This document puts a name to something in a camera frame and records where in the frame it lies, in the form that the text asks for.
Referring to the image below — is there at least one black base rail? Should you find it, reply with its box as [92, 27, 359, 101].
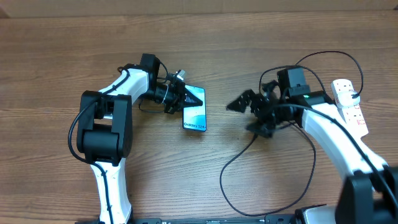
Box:
[74, 213, 296, 224]

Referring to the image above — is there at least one blue Samsung Galaxy smartphone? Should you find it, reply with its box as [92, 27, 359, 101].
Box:
[182, 89, 206, 132]

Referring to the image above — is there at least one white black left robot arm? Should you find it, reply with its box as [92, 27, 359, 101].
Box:
[68, 54, 205, 223]

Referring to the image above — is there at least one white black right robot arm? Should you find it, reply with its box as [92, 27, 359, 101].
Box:
[227, 65, 397, 223]

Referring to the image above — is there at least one black charger cable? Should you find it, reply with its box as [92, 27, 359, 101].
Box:
[219, 50, 364, 217]

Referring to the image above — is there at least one white charger plug adapter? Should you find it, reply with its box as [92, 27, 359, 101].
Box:
[335, 91, 361, 108]

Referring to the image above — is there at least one white power strip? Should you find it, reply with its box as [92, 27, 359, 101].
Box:
[331, 79, 369, 138]

